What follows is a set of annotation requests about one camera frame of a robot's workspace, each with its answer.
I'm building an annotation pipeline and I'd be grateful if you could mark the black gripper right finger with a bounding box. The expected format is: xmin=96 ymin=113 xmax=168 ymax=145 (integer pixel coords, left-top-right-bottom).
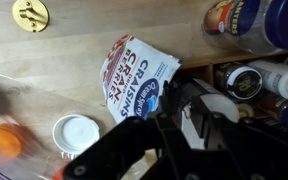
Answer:
xmin=161 ymin=79 xmax=288 ymax=180

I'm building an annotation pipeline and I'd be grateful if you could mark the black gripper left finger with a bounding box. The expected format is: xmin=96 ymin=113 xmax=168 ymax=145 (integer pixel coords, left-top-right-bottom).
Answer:
xmin=62 ymin=115 xmax=185 ymax=180

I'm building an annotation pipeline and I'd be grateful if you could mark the white plastic lid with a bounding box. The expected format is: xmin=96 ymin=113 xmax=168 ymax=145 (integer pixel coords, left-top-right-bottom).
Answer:
xmin=52 ymin=114 xmax=100 ymax=160

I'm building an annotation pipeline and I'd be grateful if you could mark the black lid jar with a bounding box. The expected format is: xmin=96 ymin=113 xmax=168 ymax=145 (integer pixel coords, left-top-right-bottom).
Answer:
xmin=214 ymin=62 xmax=262 ymax=100

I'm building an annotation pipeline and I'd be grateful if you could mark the wooden condiment tray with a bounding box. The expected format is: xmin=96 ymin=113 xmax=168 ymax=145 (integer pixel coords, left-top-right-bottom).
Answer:
xmin=177 ymin=51 xmax=288 ymax=85

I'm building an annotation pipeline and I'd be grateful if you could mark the white spice shaker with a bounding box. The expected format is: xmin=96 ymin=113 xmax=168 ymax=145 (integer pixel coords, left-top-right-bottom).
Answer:
xmin=249 ymin=60 xmax=288 ymax=99

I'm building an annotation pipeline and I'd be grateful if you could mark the Planters peanut jar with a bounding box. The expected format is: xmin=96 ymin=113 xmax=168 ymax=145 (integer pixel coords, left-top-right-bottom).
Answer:
xmin=202 ymin=0 xmax=288 ymax=55

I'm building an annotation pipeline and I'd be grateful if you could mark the brass hook plate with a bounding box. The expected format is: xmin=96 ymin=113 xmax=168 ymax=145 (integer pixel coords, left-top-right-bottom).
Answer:
xmin=12 ymin=0 xmax=50 ymax=32

